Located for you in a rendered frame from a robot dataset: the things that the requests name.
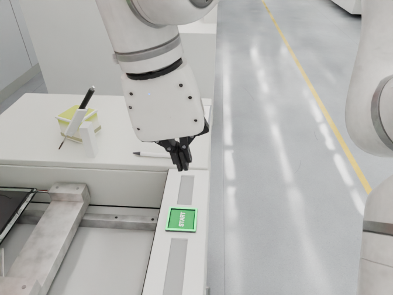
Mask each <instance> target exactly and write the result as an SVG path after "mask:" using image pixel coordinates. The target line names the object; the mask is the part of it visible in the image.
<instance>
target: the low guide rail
mask: <svg viewBox="0 0 393 295"><path fill-rule="evenodd" d="M44 212H45V211H36V210H24V212H23V214H22V215H21V216H20V218H19V219H18V221H17V222H16V224H35V225H37V224H38V222H39V221H40V219H41V217H42V216H43V214H44ZM157 219H158V217H151V216H139V215H116V214H93V213H85V214H84V216H83V218H82V220H81V222H80V224H79V227H90V228H112V229H133V230H145V231H155V229H156V223H157Z"/></svg>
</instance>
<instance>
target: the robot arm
mask: <svg viewBox="0 0 393 295"><path fill-rule="evenodd" d="M219 1H220V0H95V2H96V4H97V7H98V9H99V13H100V14H101V18H102V20H103V23H104V25H105V29H106V31H107V34H108V36H109V39H110V41H111V44H112V47H113V50H114V52H115V54H112V60H113V63H114V64H119V65H120V68H121V70H122V71H123V72H124V73H123V74H122V76H121V82H122V89H123V94H124V98H125V103H126V107H127V111H128V114H129V118H130V121H131V123H132V127H133V130H134V132H135V135H136V137H137V138H138V139H139V140H140V141H142V142H151V143H153V142H154V143H156V144H158V145H160V146H162V147H164V148H165V150H166V152H169V153H170V156H171V160H172V162H173V164H176V166H177V169H178V171H183V170H184V171H188V168H189V163H192V154H191V151H190V148H189V145H190V143H191V142H192V141H193V140H194V139H195V137H196V136H201V135H203V134H206V133H208V132H209V124H208V123H207V121H206V119H205V117H204V116H205V111H204V105H203V103H202V98H201V95H200V93H199V89H198V86H197V82H196V80H195V77H194V75H193V72H192V70H191V68H190V65H189V63H188V61H187V59H186V58H185V57H181V56H182V55H183V53H184V51H183V48H182V43H181V38H180V34H179V31H178V26H177V25H186V24H189V23H193V22H196V21H198V20H200V19H201V18H203V17H204V16H205V15H207V14H208V13H209V12H210V11H211V10H212V9H213V8H214V7H215V6H216V5H217V3H218V2H219ZM360 2H361V35H360V42H359V46H358V51H357V56H356V60H355V63H354V67H353V72H352V75H351V79H350V84H349V89H348V93H347V98H346V106H345V123H346V128H347V132H348V134H349V136H350V139H351V140H352V141H353V142H354V144H355V145H356V146H357V147H358V148H360V149H361V150H363V151H364V152H366V153H368V154H371V155H374V156H378V157H393V0H360ZM175 138H179V140H180V142H178V141H176V140H175ZM356 295H393V174H392V175H390V176H389V177H388V178H387V179H385V180H384V181H382V182H381V183H380V184H379V185H377V186H376V187H375V188H373V189H372V190H371V192H370V193H369V195H368V197H367V199H366V204H365V208H364V217H363V231H362V235H361V248H360V260H359V267H358V279H357V291H356Z"/></svg>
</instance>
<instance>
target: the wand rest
mask: <svg viewBox="0 0 393 295"><path fill-rule="evenodd" d="M87 111H88V107H87V106H86V108H85V109H77V110H76V112H75V114H74V116H73V117H72V119H71V121H70V123H69V125H68V127H67V129H66V131H65V132H64V134H65V135H68V136H70V137H72V136H73V135H74V134H75V133H76V131H77V129H78V127H79V126H80V124H81V122H82V120H83V119H84V116H85V114H86V113H87ZM79 130H80V134H81V138H82V142H83V145H84V149H85V152H86V156H87V157H91V158H95V157H96V155H97V153H98V152H99V149H98V145H97V142H96V137H95V132H94V128H93V125H92V122H89V121H84V122H83V123H82V124H81V126H80V127H79Z"/></svg>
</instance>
